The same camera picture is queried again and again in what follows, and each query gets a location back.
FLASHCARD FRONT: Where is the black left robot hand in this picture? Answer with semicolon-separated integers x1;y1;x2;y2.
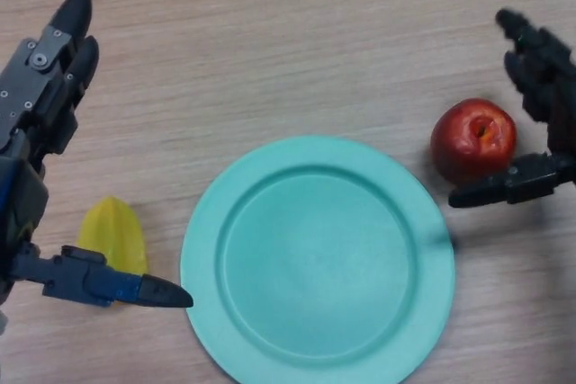
0;0;194;309

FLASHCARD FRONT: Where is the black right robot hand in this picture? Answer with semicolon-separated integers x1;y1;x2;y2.
448;8;576;210

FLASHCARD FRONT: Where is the red apple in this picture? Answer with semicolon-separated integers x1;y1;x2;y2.
429;97;518;185

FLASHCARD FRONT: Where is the green round plate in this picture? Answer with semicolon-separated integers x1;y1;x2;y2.
179;135;456;384

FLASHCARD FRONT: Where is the yellow starfruit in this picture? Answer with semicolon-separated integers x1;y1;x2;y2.
77;195;149;311

